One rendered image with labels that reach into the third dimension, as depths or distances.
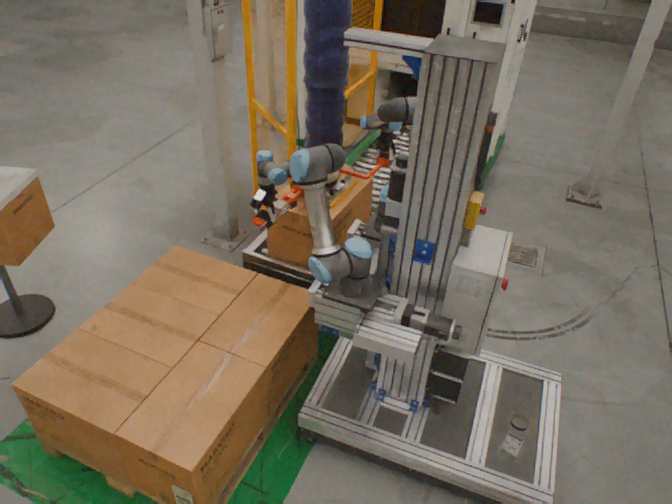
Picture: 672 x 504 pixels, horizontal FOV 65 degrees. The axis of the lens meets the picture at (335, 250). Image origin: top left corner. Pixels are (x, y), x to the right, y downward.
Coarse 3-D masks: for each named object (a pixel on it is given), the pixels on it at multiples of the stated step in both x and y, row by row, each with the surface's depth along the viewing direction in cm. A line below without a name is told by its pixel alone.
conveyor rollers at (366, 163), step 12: (396, 132) 478; (372, 144) 454; (396, 144) 459; (408, 144) 460; (360, 156) 436; (372, 156) 439; (360, 168) 420; (372, 168) 424; (384, 168) 421; (384, 180) 407; (372, 192) 393; (372, 204) 378; (264, 252) 330
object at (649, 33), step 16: (256, 0) 531; (656, 0) 399; (256, 16) 540; (656, 16) 405; (656, 32) 410; (272, 48) 564; (640, 48) 420; (272, 64) 573; (640, 64) 426; (624, 80) 438; (640, 80) 432; (624, 96) 443; (624, 112) 449; (608, 128) 461; (608, 144) 469; (608, 160) 476; (592, 176) 489; (592, 192) 497
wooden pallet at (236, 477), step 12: (312, 360) 326; (300, 372) 322; (300, 384) 316; (288, 396) 308; (276, 408) 301; (276, 420) 294; (264, 432) 281; (48, 444) 268; (252, 444) 270; (60, 456) 274; (72, 456) 263; (252, 456) 277; (96, 468) 258; (240, 468) 271; (108, 480) 260; (120, 480) 253; (228, 480) 253; (240, 480) 267; (132, 492) 258; (144, 492) 249; (228, 492) 261
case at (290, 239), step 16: (352, 176) 328; (352, 192) 313; (368, 192) 329; (288, 208) 296; (304, 208) 297; (336, 208) 298; (352, 208) 312; (368, 208) 338; (288, 224) 300; (304, 224) 294; (336, 224) 297; (272, 240) 313; (288, 240) 307; (304, 240) 301; (336, 240) 305; (272, 256) 321; (288, 256) 314; (304, 256) 308
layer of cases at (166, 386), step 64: (192, 256) 324; (128, 320) 279; (192, 320) 281; (256, 320) 283; (64, 384) 245; (128, 384) 246; (192, 384) 248; (256, 384) 252; (64, 448) 262; (128, 448) 228; (192, 448) 222
